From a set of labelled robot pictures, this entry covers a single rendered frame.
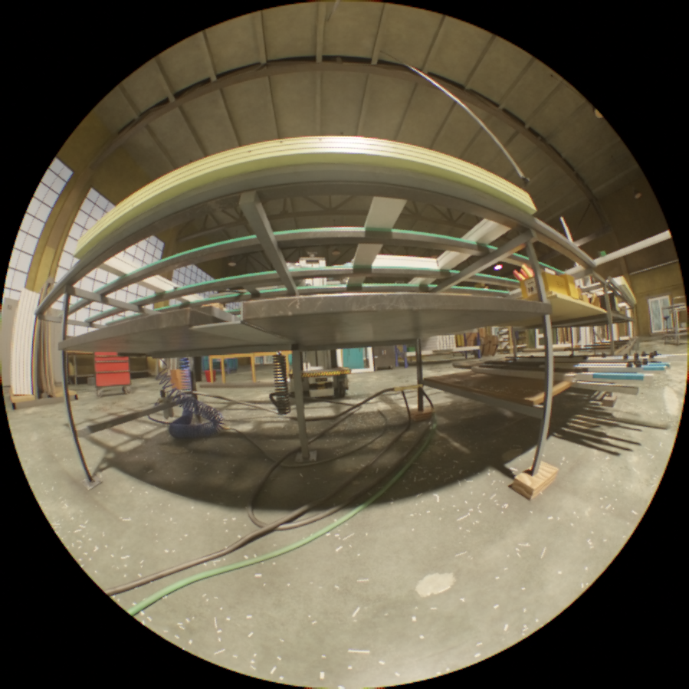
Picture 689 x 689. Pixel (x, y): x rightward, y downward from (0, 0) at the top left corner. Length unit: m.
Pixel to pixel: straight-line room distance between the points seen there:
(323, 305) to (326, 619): 0.59
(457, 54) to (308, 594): 9.24
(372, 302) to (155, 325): 0.38
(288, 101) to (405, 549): 8.80
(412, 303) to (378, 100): 8.35
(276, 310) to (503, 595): 0.71
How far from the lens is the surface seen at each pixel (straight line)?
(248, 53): 8.15
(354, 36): 7.94
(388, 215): 0.61
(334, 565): 0.59
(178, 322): 0.38
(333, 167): 0.43
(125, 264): 1.05
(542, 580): 0.62
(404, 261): 1.00
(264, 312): 0.32
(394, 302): 0.32
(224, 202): 0.49
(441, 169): 0.51
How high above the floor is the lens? 0.50
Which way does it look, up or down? 2 degrees up
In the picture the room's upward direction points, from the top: 4 degrees counter-clockwise
